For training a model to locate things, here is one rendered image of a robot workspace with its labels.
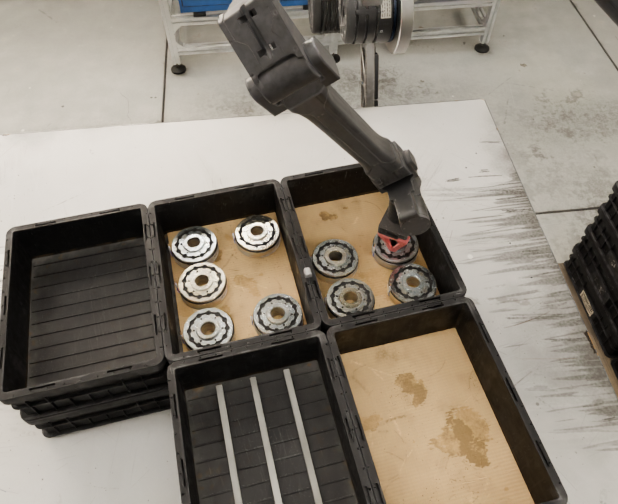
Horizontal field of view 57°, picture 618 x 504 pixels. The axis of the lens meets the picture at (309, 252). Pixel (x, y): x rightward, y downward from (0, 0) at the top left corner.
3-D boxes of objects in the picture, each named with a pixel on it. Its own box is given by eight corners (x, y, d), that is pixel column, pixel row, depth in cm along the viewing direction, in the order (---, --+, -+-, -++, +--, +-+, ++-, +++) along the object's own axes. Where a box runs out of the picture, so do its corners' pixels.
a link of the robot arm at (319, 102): (308, 25, 72) (241, 67, 76) (319, 59, 70) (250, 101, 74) (415, 148, 109) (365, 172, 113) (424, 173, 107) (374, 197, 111)
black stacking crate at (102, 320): (29, 260, 131) (8, 230, 122) (157, 235, 135) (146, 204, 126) (22, 424, 109) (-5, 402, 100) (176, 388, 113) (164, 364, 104)
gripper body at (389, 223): (422, 208, 123) (427, 185, 117) (406, 242, 117) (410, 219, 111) (394, 199, 124) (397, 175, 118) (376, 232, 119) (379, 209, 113)
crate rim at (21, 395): (10, 234, 123) (6, 227, 121) (149, 208, 128) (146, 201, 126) (-1, 407, 101) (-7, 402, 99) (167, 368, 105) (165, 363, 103)
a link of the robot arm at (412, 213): (406, 144, 106) (365, 165, 109) (419, 190, 99) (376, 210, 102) (430, 179, 114) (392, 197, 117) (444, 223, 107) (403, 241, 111)
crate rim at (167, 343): (149, 208, 128) (147, 201, 126) (279, 184, 132) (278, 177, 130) (168, 368, 105) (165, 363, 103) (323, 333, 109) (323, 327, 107)
